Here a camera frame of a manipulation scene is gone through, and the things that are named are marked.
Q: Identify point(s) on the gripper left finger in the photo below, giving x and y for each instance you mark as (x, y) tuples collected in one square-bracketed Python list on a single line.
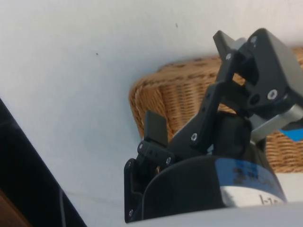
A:
[(156, 130)]

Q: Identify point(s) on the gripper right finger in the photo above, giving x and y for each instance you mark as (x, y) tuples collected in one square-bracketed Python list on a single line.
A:
[(267, 63)]

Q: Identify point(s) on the wicker basket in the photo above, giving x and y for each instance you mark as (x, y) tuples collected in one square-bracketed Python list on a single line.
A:
[(180, 99)]

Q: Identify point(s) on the blue cube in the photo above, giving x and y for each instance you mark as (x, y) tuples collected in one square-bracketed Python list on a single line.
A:
[(293, 136)]

